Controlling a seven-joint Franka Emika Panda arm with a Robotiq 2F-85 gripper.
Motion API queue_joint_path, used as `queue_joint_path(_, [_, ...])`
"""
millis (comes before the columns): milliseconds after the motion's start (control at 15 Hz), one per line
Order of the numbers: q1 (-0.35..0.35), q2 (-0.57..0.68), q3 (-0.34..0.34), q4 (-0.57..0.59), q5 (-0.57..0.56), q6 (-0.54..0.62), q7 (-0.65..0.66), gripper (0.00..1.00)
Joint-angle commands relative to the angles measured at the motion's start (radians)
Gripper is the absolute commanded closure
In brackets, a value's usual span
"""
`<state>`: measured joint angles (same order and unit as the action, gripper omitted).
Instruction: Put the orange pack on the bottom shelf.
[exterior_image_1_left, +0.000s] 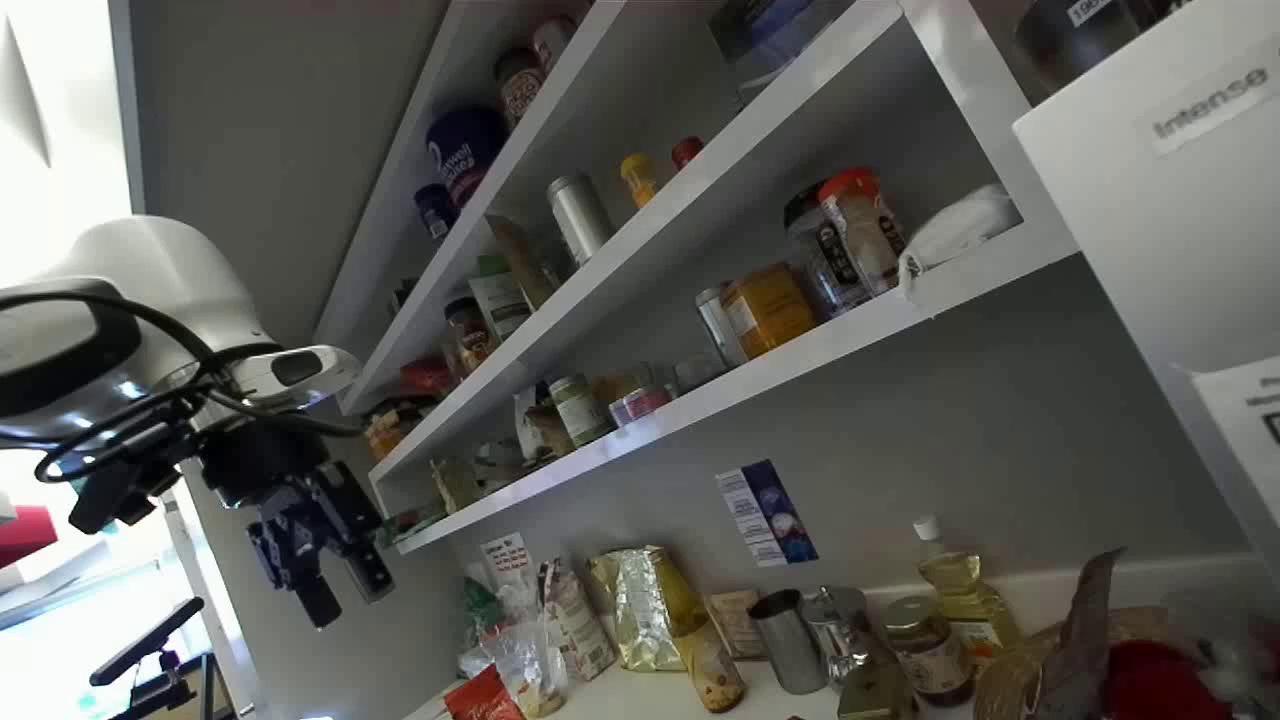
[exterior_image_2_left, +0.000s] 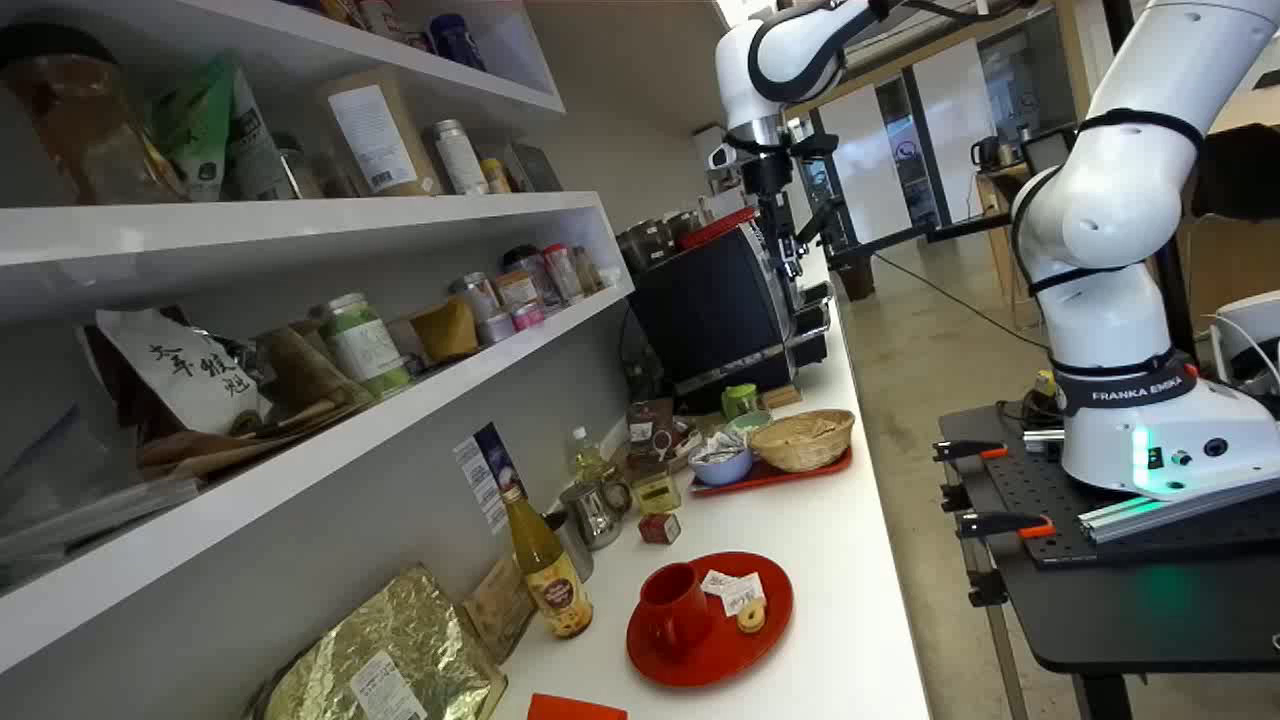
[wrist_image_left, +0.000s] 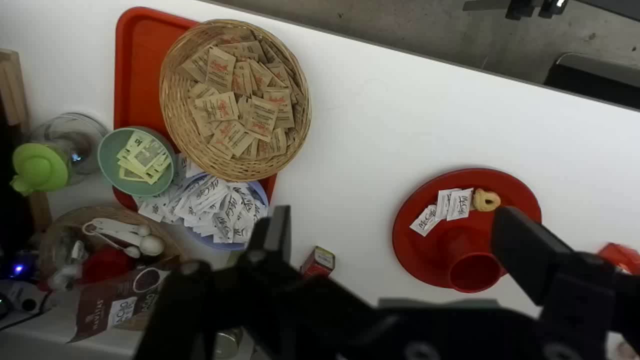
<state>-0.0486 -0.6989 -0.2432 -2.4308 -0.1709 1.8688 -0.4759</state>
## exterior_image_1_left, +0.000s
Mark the gold foil bag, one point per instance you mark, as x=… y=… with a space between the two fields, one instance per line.
x=650 y=604

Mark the glass jar with label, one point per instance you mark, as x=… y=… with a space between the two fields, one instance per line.
x=931 y=654

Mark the blue white wall leaflet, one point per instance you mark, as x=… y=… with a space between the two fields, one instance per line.
x=767 y=512

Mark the silver can on shelf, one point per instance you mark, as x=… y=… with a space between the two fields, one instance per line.
x=578 y=217

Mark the orange jar on shelf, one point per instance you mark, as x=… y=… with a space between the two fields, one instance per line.
x=770 y=310

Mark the green lid jar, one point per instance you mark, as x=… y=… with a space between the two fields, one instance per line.
x=578 y=411

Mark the metal cup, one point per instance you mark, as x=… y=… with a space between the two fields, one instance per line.
x=788 y=646

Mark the white wall shelf unit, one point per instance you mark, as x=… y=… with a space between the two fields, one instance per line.
x=908 y=86

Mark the yellow small bottle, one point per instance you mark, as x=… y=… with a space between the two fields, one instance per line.
x=639 y=178

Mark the blue round container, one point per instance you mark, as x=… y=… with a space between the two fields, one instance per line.
x=466 y=146

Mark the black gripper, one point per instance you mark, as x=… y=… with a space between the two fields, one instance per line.
x=299 y=497

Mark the white cabinet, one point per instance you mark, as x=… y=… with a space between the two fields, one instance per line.
x=1164 y=168

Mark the orange pack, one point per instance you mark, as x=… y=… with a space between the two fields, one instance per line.
x=483 y=696

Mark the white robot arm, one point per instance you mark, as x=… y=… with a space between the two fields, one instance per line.
x=140 y=361

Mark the red lid spice jar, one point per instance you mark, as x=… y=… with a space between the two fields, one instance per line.
x=867 y=227

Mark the cooking oil bottle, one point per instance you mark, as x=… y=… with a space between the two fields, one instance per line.
x=960 y=592

